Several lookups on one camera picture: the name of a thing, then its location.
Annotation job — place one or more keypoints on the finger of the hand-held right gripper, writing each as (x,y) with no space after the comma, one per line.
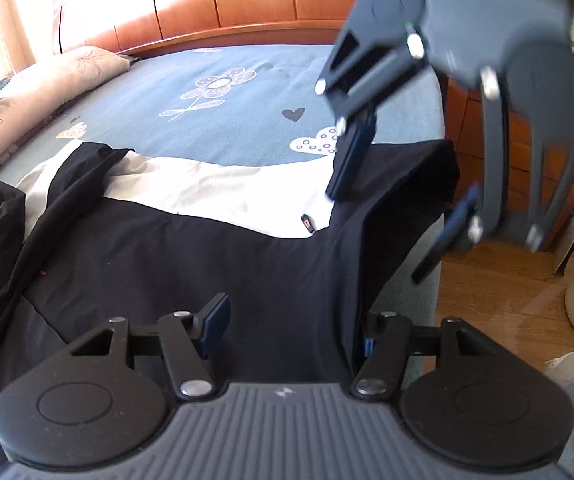
(494,160)
(352,160)

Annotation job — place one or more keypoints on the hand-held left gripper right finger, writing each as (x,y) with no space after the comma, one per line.
(382,345)

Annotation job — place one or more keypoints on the wooden nightstand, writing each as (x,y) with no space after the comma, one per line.
(519,170)

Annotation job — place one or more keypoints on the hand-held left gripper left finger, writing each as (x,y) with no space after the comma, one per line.
(214,322)

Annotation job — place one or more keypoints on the black and cream hooded jacket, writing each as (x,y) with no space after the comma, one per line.
(217,260)

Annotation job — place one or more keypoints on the pink floral quilt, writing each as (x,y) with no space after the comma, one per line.
(42,90)

